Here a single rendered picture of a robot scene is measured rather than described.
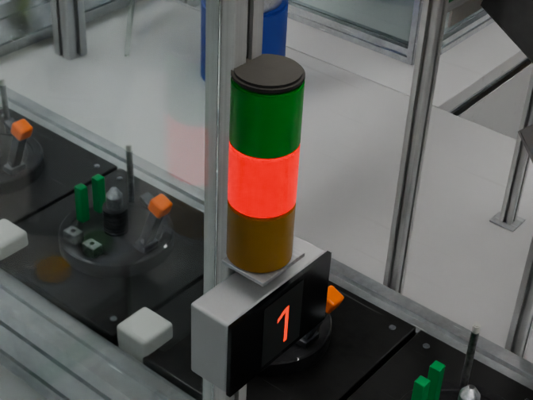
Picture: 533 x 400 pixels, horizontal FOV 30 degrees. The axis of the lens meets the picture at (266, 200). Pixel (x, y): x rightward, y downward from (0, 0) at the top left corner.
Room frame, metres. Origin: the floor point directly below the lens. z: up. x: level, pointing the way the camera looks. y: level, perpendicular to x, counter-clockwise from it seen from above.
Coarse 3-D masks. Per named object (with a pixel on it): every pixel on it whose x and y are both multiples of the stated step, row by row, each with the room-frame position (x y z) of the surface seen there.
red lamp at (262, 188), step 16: (240, 160) 0.58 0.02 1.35; (256, 160) 0.57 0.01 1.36; (272, 160) 0.57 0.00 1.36; (288, 160) 0.58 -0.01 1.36; (240, 176) 0.57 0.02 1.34; (256, 176) 0.57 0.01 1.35; (272, 176) 0.57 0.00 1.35; (288, 176) 0.58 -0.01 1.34; (240, 192) 0.57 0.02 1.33; (256, 192) 0.57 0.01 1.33; (272, 192) 0.57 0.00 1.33; (288, 192) 0.58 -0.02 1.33; (240, 208) 0.57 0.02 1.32; (256, 208) 0.57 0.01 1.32; (272, 208) 0.57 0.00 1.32; (288, 208) 0.58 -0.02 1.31
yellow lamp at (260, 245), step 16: (240, 224) 0.57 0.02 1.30; (256, 224) 0.57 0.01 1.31; (272, 224) 0.57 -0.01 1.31; (288, 224) 0.58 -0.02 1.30; (240, 240) 0.57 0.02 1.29; (256, 240) 0.57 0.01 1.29; (272, 240) 0.57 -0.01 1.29; (288, 240) 0.58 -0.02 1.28; (240, 256) 0.57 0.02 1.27; (256, 256) 0.57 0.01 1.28; (272, 256) 0.57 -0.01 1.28; (288, 256) 0.58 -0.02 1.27; (256, 272) 0.57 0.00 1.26
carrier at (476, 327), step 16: (416, 336) 0.83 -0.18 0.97; (400, 352) 0.80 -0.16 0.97; (416, 352) 0.80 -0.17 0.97; (432, 352) 0.81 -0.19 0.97; (448, 352) 0.81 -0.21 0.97; (384, 368) 0.78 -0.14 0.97; (400, 368) 0.78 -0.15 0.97; (416, 368) 0.78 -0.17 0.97; (432, 368) 0.71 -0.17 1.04; (448, 368) 0.78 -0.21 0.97; (464, 368) 0.73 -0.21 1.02; (480, 368) 0.78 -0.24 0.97; (368, 384) 0.75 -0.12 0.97; (384, 384) 0.75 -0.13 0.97; (400, 384) 0.75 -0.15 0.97; (416, 384) 0.69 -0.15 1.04; (432, 384) 0.71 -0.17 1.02; (448, 384) 0.74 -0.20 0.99; (464, 384) 0.73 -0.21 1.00; (480, 384) 0.76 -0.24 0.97; (496, 384) 0.76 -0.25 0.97; (512, 384) 0.76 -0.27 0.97
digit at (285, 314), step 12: (300, 288) 0.59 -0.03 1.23; (288, 300) 0.58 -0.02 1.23; (300, 300) 0.60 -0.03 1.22; (264, 312) 0.56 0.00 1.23; (276, 312) 0.57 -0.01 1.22; (288, 312) 0.58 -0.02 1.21; (300, 312) 0.60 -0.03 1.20; (264, 324) 0.56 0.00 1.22; (276, 324) 0.57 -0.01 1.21; (288, 324) 0.58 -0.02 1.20; (264, 336) 0.56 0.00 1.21; (276, 336) 0.57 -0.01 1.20; (288, 336) 0.59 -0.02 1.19; (264, 348) 0.56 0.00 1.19; (276, 348) 0.57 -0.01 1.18; (264, 360) 0.56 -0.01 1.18
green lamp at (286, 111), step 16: (240, 96) 0.58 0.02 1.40; (256, 96) 0.57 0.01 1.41; (272, 96) 0.57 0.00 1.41; (288, 96) 0.57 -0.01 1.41; (240, 112) 0.58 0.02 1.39; (256, 112) 0.57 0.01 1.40; (272, 112) 0.57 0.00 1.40; (288, 112) 0.57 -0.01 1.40; (240, 128) 0.58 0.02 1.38; (256, 128) 0.57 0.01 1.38; (272, 128) 0.57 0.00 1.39; (288, 128) 0.57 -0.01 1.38; (240, 144) 0.58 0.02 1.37; (256, 144) 0.57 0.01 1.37; (272, 144) 0.57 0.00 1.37; (288, 144) 0.58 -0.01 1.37
